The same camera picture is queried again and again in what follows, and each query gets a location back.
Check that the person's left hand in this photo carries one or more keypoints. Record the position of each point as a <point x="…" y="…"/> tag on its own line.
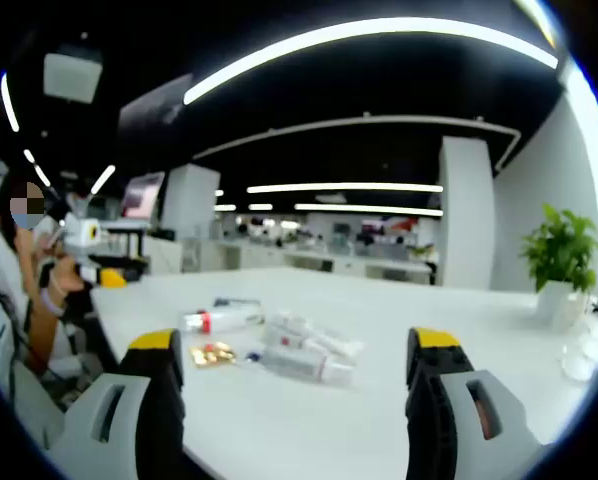
<point x="61" y="277"/>

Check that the clear glass vessels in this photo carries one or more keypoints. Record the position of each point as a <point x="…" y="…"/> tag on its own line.
<point x="586" y="345"/>

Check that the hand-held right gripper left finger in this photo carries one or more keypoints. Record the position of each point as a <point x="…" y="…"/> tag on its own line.
<point x="129" y="425"/>

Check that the small white skincare tube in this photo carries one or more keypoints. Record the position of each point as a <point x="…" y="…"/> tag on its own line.
<point x="294" y="321"/>

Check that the white square pillar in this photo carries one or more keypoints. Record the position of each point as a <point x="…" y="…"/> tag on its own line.
<point x="466" y="215"/>
<point x="191" y="200"/>

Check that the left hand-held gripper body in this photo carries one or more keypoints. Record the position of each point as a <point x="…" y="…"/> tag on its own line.
<point x="88" y="272"/>

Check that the row of office desks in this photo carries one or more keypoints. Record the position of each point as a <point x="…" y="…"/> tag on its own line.
<point x="329" y="255"/>

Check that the pink display screen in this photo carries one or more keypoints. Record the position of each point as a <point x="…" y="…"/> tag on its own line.
<point x="141" y="197"/>

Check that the straight ceiling light strip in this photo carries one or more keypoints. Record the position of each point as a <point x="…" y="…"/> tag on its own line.
<point x="369" y="208"/>
<point x="344" y="188"/>

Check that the dark hanging ceiling panel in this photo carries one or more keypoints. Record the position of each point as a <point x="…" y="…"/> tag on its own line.
<point x="154" y="117"/>

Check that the square ceiling air vent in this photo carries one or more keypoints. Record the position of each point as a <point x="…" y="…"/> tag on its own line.
<point x="73" y="75"/>

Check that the gold skincare sachet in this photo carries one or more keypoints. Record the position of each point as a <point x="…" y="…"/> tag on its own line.
<point x="213" y="354"/>

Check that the white ceiling track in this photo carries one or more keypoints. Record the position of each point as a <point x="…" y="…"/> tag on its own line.
<point x="359" y="121"/>

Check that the clear skincare bottle red label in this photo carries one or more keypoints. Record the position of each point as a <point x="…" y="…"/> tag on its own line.
<point x="299" y="367"/>

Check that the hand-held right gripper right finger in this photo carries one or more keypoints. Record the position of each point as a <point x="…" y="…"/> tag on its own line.
<point x="449" y="425"/>

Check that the white tube red cap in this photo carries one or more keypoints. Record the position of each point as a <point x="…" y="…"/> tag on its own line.
<point x="229" y="319"/>

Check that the small blue item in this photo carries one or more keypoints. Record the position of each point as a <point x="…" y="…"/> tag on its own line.
<point x="254" y="357"/>

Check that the person's grey shirt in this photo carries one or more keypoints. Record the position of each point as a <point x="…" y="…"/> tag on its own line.
<point x="36" y="405"/>

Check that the long curved ceiling light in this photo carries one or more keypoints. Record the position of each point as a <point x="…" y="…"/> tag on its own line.
<point x="369" y="32"/>

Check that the green potted plant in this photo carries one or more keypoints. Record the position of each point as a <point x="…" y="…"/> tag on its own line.
<point x="561" y="250"/>

